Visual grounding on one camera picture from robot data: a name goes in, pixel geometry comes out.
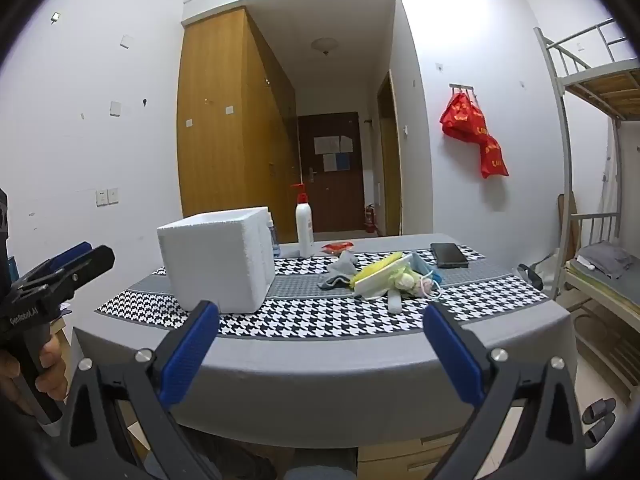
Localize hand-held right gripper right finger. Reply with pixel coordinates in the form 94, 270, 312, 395
424, 302, 587, 480

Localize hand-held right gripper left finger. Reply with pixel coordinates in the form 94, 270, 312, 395
56, 301, 221, 480

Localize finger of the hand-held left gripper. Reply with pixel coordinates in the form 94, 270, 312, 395
50, 241, 93, 272
62, 245, 116, 291

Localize white foam box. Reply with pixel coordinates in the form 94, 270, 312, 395
156, 206, 277, 314

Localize pale green soft toy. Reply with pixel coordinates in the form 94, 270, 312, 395
390, 265, 427, 295

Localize blue face mask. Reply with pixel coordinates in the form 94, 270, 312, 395
409, 252, 445, 292

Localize yellow white scrub brush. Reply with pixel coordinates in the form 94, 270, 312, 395
352, 255, 416, 299

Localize yellow sponge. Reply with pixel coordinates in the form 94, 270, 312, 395
350, 252, 404, 286

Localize grey cloth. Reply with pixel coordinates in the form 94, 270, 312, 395
318, 251, 361, 291

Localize person's left hand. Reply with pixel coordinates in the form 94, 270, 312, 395
0, 335, 68, 415

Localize black smartphone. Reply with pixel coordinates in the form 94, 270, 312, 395
430, 242, 470, 269

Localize light wooden desk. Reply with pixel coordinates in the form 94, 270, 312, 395
357, 432, 468, 480

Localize black chair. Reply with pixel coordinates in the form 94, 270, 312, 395
517, 263, 544, 291

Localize grey houndstooth tablecloth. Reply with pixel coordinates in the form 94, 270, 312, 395
72, 232, 573, 448

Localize white plastic bag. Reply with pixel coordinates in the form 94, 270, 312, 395
530, 252, 566, 286

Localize grey slipper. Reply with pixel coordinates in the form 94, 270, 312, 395
582, 398, 618, 423
582, 412, 616, 448

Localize white pump lotion bottle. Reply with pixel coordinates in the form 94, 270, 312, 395
291, 183, 315, 258

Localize wooden boards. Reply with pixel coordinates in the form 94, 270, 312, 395
557, 192, 579, 261

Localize wooden wardrobe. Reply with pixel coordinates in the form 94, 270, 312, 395
176, 7, 301, 243

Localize grey folded blanket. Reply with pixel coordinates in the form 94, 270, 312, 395
577, 241, 633, 281

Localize dark brown door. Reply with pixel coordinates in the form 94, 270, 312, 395
298, 112, 364, 233

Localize red plastic bag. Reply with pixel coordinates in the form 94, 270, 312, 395
440, 91, 509, 179

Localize metal bunk bed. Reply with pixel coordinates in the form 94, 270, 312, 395
534, 17, 640, 411

